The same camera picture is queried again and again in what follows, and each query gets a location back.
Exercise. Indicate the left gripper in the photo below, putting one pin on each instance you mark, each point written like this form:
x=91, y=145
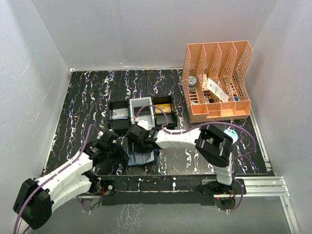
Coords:
x=121, y=157

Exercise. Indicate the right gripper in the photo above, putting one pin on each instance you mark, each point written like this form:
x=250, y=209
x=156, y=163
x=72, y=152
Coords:
x=138, y=150

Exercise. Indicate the blue card holder wallet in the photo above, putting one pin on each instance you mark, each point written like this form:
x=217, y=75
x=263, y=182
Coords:
x=139, y=159

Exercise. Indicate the white plastic bin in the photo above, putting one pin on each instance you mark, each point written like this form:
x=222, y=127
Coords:
x=147, y=122

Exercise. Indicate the black tray with gold card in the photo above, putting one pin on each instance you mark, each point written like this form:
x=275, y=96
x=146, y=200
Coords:
x=160, y=119

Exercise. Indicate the orange desk file organizer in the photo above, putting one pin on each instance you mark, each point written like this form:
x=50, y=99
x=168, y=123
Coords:
x=226, y=63

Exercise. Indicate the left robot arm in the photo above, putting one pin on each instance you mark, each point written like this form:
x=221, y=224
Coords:
x=38, y=198

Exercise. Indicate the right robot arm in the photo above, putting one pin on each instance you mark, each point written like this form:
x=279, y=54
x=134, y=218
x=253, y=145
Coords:
x=208, y=140

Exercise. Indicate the black tray with blue card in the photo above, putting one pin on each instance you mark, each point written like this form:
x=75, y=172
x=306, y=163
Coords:
x=119, y=126

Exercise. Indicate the light blue card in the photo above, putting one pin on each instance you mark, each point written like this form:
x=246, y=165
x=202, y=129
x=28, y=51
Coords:
x=121, y=113

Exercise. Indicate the gold credit card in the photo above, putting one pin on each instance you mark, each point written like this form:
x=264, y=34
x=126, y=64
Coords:
x=166, y=108

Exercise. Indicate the black item in white bin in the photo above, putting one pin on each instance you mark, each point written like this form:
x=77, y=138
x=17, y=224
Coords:
x=146, y=111

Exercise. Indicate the round jar with patterned lid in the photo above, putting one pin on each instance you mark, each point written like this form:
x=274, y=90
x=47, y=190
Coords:
x=192, y=81

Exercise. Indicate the blister pack with blue tool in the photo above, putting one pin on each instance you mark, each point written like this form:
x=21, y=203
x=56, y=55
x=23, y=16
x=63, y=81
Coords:
x=231, y=133

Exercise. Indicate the white labelled flat package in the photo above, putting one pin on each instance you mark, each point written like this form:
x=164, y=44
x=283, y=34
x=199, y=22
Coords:
x=217, y=91

